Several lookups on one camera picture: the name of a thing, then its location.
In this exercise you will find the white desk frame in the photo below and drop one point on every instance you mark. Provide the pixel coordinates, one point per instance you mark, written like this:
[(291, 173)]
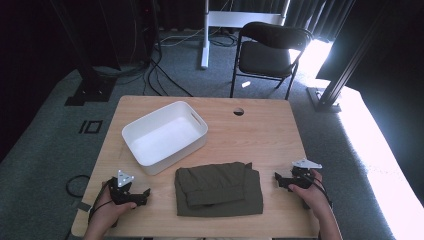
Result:
[(233, 18)]

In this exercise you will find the person's right hand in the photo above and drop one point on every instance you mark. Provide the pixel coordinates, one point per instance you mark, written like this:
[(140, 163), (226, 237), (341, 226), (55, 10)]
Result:
[(313, 196)]

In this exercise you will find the black metal stand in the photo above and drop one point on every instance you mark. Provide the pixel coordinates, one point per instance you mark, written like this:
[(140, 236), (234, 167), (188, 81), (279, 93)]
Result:
[(333, 86), (90, 83)]

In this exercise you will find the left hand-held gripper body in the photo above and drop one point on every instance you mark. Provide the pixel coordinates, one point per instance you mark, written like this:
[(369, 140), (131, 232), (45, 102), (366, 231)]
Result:
[(120, 193)]

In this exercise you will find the dark curtain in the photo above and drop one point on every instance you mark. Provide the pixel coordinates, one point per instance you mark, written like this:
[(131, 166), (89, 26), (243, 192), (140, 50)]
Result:
[(310, 13)]

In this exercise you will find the white plastic bin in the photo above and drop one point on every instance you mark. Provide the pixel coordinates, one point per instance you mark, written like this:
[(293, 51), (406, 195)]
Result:
[(166, 140)]

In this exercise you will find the olive green pants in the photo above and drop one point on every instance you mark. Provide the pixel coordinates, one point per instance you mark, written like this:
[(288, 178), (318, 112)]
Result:
[(216, 190)]

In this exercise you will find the person's left hand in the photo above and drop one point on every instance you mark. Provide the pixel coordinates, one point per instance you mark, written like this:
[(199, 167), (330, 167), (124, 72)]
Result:
[(106, 213)]

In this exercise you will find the black folding chair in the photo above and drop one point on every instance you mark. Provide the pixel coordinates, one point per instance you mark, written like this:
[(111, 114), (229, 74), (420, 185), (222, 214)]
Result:
[(266, 58)]

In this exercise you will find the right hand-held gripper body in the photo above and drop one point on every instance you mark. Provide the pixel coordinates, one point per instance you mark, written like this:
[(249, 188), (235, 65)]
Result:
[(301, 178)]

